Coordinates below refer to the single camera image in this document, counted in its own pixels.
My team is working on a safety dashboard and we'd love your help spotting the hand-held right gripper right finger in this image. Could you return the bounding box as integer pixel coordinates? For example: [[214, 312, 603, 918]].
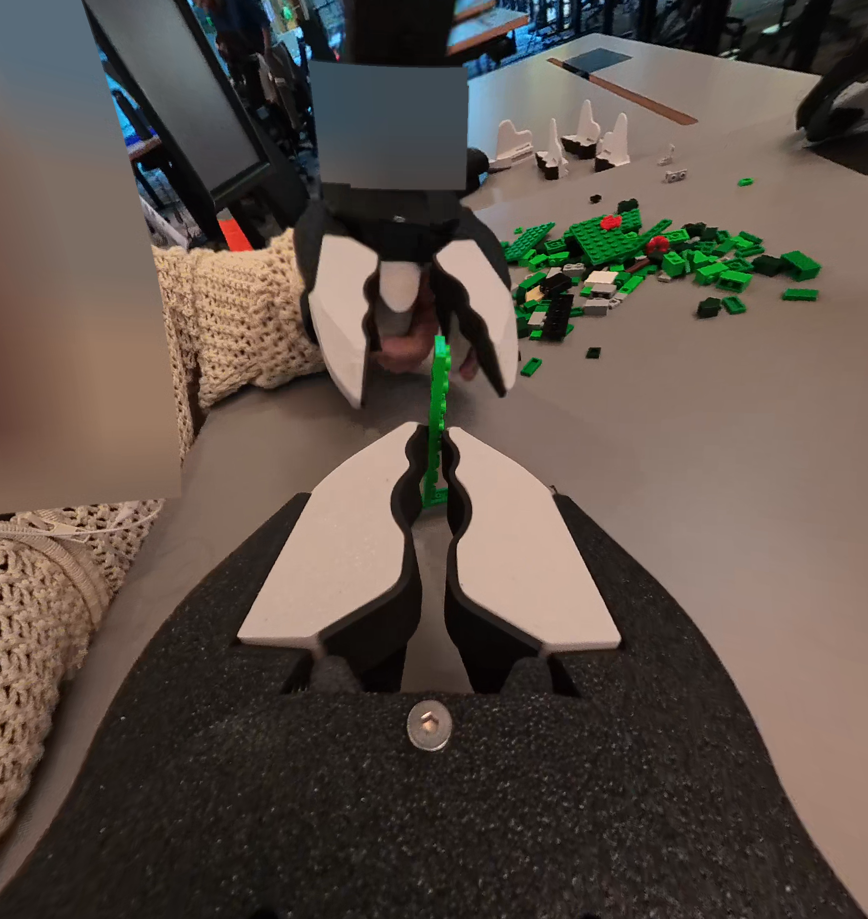
[[443, 427, 623, 690]]

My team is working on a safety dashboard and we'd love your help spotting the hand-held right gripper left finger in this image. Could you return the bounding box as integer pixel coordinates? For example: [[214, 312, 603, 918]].
[[236, 422, 424, 690]]

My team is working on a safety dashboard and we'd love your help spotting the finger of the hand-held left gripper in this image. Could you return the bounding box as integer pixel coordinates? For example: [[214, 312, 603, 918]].
[[308, 235, 381, 410], [434, 239, 519, 398]]

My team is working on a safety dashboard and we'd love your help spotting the long narrow green lego plate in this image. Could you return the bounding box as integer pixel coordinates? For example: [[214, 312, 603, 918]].
[[420, 335, 455, 508]]

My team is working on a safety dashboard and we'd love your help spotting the pile of loose lego pieces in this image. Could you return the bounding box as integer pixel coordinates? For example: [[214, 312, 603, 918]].
[[502, 197, 824, 378]]

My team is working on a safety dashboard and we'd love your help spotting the person's left hand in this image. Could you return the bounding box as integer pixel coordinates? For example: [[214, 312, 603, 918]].
[[373, 287, 478, 381]]

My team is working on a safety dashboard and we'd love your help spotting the row of office desks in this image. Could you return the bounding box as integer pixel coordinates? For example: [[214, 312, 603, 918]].
[[445, 0, 868, 58]]

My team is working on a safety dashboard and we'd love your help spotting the dark rectangular mat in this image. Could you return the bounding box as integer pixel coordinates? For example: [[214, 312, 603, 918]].
[[559, 46, 634, 76]]

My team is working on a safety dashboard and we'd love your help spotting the black framed display panel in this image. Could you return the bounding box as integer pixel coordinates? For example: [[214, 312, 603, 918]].
[[82, 0, 313, 245]]

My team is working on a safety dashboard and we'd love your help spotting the thin wooden strip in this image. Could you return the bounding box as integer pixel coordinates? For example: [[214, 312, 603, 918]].
[[547, 57, 698, 126]]

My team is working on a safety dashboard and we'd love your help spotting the person's torso in knit sweater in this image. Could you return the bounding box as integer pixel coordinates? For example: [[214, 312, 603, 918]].
[[0, 499, 168, 859]]

